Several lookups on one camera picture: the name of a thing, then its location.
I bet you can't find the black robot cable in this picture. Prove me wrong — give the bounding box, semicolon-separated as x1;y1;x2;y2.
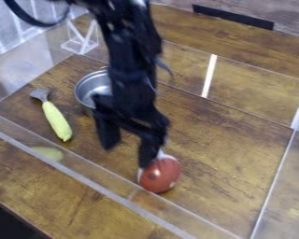
4;0;72;28

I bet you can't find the yellow toy corn cob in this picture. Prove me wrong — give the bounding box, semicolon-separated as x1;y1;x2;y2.
30;89;72;142

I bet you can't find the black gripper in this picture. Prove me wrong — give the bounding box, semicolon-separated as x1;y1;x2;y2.
92;69;170;169

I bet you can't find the red and white toy mushroom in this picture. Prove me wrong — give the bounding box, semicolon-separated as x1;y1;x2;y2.
138;149;181;193

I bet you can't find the clear acrylic front barrier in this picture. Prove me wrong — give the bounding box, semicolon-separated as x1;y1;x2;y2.
0;116;241;239

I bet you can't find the clear acrylic right barrier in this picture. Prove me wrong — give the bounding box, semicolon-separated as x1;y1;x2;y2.
252;106;299;239

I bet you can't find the black strip on table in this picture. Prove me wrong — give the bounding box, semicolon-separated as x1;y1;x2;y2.
193;4;274;30

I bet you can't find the silver metal pot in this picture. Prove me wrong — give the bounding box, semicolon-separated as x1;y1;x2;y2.
74;67;112;112

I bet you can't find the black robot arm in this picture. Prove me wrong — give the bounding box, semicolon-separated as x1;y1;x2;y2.
67;0;170;169

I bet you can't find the clear acrylic barrier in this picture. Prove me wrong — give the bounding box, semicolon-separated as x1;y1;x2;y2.
0;116;241;239
252;106;299;239

